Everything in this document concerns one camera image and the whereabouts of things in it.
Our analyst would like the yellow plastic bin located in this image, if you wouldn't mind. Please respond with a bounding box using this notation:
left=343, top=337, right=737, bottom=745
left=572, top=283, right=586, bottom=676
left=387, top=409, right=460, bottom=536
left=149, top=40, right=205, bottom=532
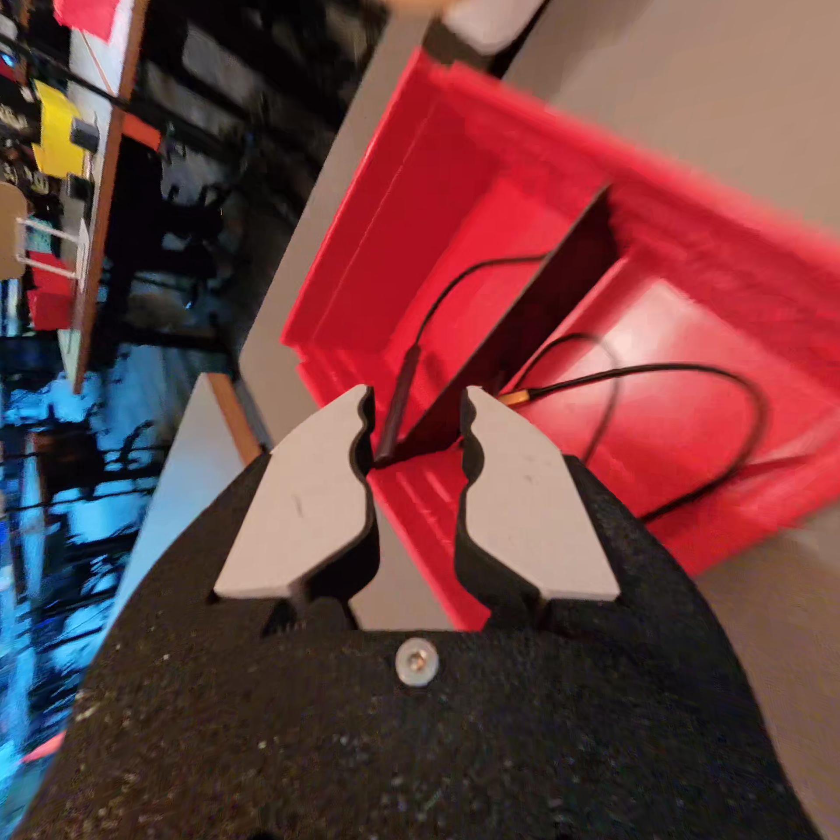
left=33, top=82, right=86, bottom=178

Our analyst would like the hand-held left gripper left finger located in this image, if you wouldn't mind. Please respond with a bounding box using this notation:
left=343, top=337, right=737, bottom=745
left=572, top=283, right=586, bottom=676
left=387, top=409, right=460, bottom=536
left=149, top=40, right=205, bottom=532
left=212, top=384, right=383, bottom=614

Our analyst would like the black bin divider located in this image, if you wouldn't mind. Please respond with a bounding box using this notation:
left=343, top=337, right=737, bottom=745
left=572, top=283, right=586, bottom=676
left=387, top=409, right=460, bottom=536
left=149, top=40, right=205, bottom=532
left=375, top=184, right=621, bottom=468

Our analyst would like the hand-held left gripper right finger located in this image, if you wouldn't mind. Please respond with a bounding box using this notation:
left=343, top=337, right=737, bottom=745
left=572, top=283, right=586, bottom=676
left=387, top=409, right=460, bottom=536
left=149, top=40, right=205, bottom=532
left=453, top=386, right=622, bottom=624

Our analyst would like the long white desk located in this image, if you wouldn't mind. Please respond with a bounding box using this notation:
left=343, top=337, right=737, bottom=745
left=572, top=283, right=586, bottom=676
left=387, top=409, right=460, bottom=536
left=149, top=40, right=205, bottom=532
left=69, top=0, right=152, bottom=395

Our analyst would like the thin black usb cable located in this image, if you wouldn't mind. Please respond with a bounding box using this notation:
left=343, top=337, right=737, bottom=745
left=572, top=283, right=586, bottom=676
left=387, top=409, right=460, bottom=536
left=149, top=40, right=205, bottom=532
left=373, top=252, right=549, bottom=466
left=497, top=331, right=770, bottom=522

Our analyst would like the red plastic bin with divider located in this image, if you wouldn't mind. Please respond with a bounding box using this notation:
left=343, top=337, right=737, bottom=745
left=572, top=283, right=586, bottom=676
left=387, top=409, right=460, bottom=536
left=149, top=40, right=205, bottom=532
left=281, top=46, right=840, bottom=632

